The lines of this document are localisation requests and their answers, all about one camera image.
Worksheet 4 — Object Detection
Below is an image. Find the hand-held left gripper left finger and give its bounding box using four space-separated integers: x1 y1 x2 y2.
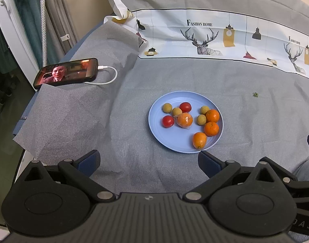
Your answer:
16 150 117 203

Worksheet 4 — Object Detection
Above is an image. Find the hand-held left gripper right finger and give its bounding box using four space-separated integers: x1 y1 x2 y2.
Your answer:
182 150 295 203

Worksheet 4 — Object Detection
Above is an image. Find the oval orange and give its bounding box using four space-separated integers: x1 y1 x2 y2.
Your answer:
192 132 207 150

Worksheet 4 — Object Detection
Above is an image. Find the round small orange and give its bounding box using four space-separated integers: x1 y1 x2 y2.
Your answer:
204 122 220 137
205 109 220 123

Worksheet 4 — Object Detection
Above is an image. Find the plastic-wrapped orange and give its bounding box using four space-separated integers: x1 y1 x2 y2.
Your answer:
173 113 194 129

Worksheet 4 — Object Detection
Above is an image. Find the blue plate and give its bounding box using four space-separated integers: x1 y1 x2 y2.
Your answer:
148 91 224 153

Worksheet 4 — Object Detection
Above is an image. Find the grey-blue cloth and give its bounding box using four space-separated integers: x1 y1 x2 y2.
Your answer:
295 157 309 181

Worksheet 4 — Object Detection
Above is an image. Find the grey sheet with deer print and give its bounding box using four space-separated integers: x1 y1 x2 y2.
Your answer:
13 8 309 195

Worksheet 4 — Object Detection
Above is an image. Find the black smartphone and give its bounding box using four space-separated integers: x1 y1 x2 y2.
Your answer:
33 58 98 90

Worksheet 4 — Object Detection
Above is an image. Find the grey curtain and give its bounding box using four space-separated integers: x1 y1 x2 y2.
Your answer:
43 0 80 56

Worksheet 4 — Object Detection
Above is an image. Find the teal curtain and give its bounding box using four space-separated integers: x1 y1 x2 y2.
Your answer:
11 0 56 66

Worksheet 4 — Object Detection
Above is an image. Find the white charging cable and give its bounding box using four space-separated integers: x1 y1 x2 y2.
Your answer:
84 66 118 85

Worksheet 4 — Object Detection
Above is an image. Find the black white dotted cord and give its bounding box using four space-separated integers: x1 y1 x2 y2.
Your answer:
35 0 48 67

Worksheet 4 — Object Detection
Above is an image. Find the white door frame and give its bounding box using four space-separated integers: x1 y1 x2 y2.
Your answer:
0 0 41 76

